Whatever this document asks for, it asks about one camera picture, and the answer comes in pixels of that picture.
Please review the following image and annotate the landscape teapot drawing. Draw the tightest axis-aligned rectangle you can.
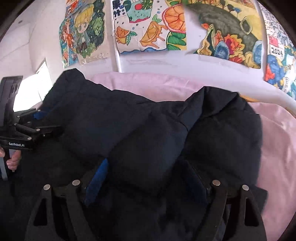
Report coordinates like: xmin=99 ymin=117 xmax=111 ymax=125
xmin=184 ymin=0 xmax=264 ymax=69

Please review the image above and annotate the blond boy drawing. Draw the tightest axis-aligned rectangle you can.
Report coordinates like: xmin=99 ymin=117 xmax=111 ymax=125
xmin=73 ymin=0 xmax=110 ymax=65

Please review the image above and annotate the orange juice fruit drawing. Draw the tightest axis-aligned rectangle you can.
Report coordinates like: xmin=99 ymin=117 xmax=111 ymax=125
xmin=112 ymin=0 xmax=187 ymax=54

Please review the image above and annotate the person's left hand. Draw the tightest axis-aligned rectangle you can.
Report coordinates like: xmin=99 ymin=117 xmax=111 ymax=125
xmin=0 ymin=148 xmax=23 ymax=172

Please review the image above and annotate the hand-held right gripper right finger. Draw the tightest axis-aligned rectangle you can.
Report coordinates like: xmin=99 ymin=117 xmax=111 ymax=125
xmin=185 ymin=162 xmax=267 ymax=241

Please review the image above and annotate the city crowd drawing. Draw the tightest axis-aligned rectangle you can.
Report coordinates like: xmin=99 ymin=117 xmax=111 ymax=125
xmin=258 ymin=2 xmax=296 ymax=100

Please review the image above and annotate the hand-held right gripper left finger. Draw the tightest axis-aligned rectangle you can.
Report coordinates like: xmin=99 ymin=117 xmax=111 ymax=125
xmin=24 ymin=159 xmax=109 ymax=241

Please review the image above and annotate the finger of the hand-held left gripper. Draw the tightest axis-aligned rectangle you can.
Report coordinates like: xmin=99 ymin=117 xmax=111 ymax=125
xmin=15 ymin=125 xmax=62 ymax=139
xmin=14 ymin=109 xmax=48 ymax=124

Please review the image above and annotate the mermaid girl drawing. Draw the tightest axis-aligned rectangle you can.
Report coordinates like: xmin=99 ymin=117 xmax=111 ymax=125
xmin=59 ymin=17 xmax=78 ymax=68

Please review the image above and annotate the black padded jacket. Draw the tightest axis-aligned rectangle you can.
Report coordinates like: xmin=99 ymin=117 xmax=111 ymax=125
xmin=0 ymin=68 xmax=269 ymax=241

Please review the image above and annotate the pink bed sheet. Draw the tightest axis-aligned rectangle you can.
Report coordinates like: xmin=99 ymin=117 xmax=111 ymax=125
xmin=30 ymin=71 xmax=296 ymax=241

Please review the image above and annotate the wooden bed frame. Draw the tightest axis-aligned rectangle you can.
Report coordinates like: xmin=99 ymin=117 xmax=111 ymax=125
xmin=240 ymin=93 xmax=263 ymax=103

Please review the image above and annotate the bright window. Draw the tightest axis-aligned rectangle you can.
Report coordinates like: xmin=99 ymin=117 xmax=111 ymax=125
xmin=13 ymin=59 xmax=54 ymax=112

